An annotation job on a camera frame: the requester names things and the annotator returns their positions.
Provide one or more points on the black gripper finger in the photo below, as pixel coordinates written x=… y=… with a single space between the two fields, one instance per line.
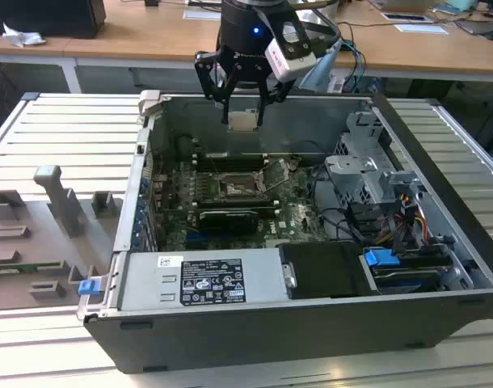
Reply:
x=275 y=91
x=208 y=77

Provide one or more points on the silver square CPU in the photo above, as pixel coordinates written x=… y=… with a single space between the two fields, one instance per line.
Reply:
x=243 y=121

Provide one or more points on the black RAM slot bank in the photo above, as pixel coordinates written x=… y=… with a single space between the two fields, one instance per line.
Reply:
x=230 y=203
x=230 y=161

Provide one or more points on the CPU socket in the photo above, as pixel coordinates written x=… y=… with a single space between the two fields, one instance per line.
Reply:
x=236 y=190

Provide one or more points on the white framed sheet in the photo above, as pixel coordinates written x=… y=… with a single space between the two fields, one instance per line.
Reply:
x=202 y=15

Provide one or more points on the white plug adapter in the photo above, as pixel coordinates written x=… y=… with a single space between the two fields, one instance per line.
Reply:
x=336 y=85

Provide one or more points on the long wooden desk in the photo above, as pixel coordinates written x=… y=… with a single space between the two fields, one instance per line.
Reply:
x=149 y=36

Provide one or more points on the small black desk object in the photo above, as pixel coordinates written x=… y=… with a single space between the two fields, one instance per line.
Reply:
x=151 y=2

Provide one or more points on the silver metal drive cage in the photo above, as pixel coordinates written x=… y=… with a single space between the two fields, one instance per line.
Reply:
x=351 y=169

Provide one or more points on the green motherboard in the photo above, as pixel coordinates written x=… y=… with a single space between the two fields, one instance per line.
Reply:
x=295 y=218

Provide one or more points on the black graphics card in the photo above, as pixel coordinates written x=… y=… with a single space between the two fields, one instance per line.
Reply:
x=226 y=222

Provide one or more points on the dark framed tablet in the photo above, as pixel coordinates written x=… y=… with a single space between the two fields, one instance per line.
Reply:
x=404 y=17

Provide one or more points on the white paper sheet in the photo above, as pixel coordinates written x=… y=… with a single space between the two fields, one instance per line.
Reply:
x=420 y=29

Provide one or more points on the large black box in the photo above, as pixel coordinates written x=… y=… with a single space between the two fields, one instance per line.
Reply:
x=48 y=18

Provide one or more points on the crumpled white paper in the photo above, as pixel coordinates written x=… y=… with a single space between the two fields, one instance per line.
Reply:
x=26 y=38

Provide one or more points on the hard disk in blue carrier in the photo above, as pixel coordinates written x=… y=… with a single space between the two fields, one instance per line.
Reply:
x=377 y=258

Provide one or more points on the grey power supply unit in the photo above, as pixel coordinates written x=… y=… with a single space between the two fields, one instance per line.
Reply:
x=149 y=283

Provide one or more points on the grey parts rack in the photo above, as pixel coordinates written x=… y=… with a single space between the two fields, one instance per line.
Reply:
x=48 y=242

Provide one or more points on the blue case latch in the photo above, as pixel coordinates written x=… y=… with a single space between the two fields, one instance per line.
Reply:
x=89 y=287

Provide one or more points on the black open PC case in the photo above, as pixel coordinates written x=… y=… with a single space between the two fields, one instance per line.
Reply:
x=270 y=339

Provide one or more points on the green RAM stick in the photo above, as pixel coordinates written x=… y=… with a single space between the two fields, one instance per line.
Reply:
x=12 y=266

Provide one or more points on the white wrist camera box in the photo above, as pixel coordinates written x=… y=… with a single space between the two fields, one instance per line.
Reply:
x=291 y=66

